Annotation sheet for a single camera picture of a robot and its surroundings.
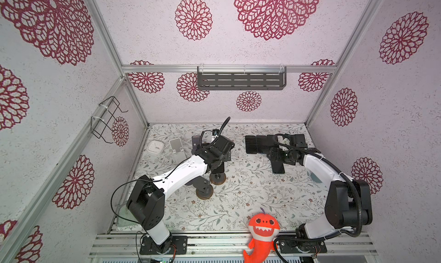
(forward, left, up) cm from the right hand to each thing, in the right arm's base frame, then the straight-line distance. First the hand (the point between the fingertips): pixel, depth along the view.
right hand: (275, 153), depth 91 cm
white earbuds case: (+9, +70, -7) cm, 71 cm away
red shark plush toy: (-36, +10, -2) cm, 38 cm away
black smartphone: (+15, +10, -11) cm, 21 cm away
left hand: (-3, +30, +6) cm, 31 cm away
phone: (-1, -4, -12) cm, 12 cm away
